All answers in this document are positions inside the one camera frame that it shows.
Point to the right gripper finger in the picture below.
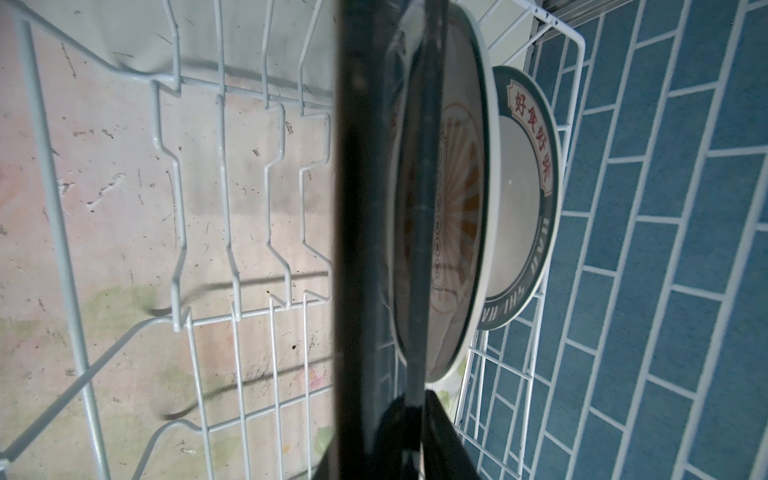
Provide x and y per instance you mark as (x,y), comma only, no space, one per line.
(431,431)

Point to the black square plate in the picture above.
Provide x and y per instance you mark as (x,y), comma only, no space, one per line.
(368,373)

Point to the white round plate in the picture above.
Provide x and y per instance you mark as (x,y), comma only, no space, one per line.
(467,180)

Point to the black patterned round plate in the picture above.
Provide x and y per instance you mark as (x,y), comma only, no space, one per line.
(530,199)

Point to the white wire dish rack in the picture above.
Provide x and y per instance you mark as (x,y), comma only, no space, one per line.
(127,232)

